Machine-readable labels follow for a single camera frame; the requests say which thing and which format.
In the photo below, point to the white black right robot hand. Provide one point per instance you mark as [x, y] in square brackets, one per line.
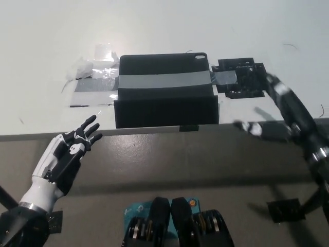
[295, 110]

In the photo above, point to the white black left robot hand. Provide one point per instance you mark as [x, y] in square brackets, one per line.
[67, 154]

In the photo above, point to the black folded tablet cover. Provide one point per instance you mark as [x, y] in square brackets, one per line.
[164, 108]

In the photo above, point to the black teal robot body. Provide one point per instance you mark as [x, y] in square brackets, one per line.
[177, 223]

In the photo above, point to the thin black hair strand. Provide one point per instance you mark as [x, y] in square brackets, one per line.
[322, 110]

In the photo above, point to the black floor tape square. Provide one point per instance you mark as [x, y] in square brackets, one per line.
[55, 222]
[286, 209]

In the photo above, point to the thin black stand leg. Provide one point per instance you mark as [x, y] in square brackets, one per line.
[7, 196]

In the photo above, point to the crumpled white tape piece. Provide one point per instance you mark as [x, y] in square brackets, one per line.
[82, 69]

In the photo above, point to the long grey tape strip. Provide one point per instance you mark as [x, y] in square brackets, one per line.
[164, 81]

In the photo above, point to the black bracket on table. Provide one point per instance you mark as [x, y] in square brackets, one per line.
[248, 82]

